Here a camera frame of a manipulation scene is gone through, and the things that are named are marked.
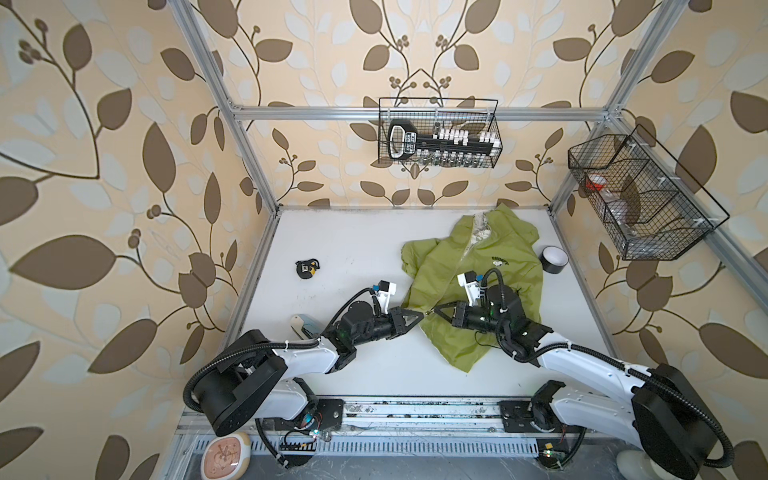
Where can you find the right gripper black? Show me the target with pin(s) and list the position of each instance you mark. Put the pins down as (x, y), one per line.
(457, 319)

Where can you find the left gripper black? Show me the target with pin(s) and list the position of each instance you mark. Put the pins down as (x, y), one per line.
(405, 327)

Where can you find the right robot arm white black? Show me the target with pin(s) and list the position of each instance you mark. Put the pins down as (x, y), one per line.
(653, 408)

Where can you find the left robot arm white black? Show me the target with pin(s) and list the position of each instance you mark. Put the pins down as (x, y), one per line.
(255, 379)

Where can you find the small grey white block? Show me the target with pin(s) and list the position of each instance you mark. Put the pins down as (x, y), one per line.
(305, 327)

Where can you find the grey tape roll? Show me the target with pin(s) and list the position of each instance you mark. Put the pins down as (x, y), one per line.
(553, 259)

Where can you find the black yellow tape measure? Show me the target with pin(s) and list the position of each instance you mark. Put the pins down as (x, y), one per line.
(307, 269)

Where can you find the red cap bottle in basket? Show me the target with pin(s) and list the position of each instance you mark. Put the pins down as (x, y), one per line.
(594, 183)

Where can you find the pink white round device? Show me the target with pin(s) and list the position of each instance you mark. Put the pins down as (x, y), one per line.
(226, 458)

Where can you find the white round device bottom right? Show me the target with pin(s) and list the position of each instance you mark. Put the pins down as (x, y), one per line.
(635, 465)

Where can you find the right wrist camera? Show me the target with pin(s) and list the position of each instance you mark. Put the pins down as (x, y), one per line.
(470, 282)

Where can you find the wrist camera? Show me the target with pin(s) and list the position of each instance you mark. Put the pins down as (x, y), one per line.
(384, 291)
(470, 282)

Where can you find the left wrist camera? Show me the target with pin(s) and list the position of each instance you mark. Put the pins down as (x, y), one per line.
(384, 291)

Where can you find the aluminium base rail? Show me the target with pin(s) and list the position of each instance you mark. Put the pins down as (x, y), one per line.
(369, 426)

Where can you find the black socket set rail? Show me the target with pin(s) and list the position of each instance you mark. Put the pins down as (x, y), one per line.
(404, 141)

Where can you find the black wire basket back wall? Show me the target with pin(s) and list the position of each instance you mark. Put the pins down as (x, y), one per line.
(470, 114)

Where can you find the black wire basket wall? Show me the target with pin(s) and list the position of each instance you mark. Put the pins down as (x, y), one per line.
(470, 114)
(654, 207)

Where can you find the black wire basket right wall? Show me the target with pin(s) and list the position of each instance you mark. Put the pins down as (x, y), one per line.
(654, 207)

